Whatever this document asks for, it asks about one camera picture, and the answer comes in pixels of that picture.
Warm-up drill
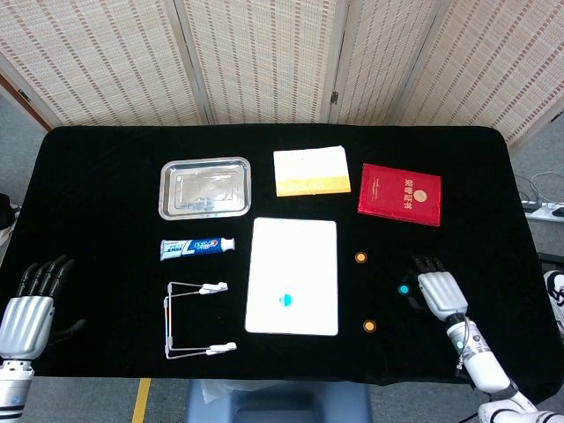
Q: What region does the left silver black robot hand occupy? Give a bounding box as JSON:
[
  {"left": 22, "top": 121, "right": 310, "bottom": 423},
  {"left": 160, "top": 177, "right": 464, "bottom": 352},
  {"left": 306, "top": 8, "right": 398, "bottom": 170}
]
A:
[{"left": 0, "top": 254, "right": 88, "bottom": 363}]

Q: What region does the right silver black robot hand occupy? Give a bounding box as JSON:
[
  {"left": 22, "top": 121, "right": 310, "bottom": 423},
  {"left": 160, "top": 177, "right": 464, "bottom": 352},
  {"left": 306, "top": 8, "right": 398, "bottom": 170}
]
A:
[{"left": 398, "top": 254, "right": 470, "bottom": 323}]

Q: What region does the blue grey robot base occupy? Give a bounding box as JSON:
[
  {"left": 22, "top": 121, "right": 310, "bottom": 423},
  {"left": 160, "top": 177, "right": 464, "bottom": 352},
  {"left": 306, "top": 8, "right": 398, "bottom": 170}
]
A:
[{"left": 183, "top": 378, "right": 374, "bottom": 423}]

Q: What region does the red certificate book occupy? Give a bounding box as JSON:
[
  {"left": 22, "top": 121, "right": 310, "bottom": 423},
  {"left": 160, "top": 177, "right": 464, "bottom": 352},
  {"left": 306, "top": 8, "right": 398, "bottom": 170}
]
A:
[{"left": 357, "top": 162, "right": 442, "bottom": 227}]

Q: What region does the black object at table side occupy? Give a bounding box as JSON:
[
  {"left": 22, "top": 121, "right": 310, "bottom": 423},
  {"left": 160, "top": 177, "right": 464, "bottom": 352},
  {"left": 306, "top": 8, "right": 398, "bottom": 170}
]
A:
[{"left": 0, "top": 193, "right": 19, "bottom": 241}]

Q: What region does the white black sneaker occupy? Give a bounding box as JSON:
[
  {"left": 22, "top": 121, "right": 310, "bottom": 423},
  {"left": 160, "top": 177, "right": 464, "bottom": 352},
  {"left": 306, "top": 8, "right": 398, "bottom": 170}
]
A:
[{"left": 542, "top": 269, "right": 564, "bottom": 338}]

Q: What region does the white power strip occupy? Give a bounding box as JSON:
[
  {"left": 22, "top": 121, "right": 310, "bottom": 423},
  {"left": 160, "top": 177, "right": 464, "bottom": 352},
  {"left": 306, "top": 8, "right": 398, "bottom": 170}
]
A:
[{"left": 522, "top": 200, "right": 564, "bottom": 222}]

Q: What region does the white magnetic board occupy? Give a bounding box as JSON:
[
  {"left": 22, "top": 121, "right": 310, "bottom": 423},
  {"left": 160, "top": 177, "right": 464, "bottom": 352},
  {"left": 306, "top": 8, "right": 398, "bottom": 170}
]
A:
[{"left": 244, "top": 217, "right": 340, "bottom": 337}]

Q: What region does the black tablecloth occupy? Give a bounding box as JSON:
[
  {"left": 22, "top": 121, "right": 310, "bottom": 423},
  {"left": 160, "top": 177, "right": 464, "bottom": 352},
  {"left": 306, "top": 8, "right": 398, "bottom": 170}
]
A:
[{"left": 0, "top": 124, "right": 564, "bottom": 409}]

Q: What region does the white yellow Lexicon booklet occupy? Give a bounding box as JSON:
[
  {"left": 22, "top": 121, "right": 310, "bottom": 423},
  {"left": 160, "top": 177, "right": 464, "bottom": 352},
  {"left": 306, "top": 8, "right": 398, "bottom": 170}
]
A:
[{"left": 272, "top": 145, "right": 353, "bottom": 198}]

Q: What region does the blue white toothpaste tube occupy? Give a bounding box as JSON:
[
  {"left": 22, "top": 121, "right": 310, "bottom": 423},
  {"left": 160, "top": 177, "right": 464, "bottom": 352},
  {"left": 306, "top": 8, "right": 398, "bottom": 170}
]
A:
[{"left": 160, "top": 236, "right": 236, "bottom": 262}]

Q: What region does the stainless steel rectangular tray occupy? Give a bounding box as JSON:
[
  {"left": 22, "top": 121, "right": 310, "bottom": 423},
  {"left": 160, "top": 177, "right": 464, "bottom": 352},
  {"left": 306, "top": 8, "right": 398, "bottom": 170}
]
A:
[{"left": 158, "top": 156, "right": 253, "bottom": 220}]

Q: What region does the woven folding screen panel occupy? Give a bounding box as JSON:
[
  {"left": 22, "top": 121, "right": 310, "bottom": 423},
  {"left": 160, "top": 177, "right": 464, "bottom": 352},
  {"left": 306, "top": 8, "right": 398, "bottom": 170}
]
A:
[
  {"left": 396, "top": 0, "right": 564, "bottom": 146},
  {"left": 174, "top": 0, "right": 352, "bottom": 125},
  {"left": 0, "top": 0, "right": 208, "bottom": 129},
  {"left": 328, "top": 0, "right": 444, "bottom": 127}
]

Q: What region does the grey floor cable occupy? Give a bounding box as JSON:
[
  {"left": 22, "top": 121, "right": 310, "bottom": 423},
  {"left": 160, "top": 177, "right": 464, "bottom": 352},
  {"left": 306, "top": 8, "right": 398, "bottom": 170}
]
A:
[{"left": 515, "top": 171, "right": 564, "bottom": 208}]

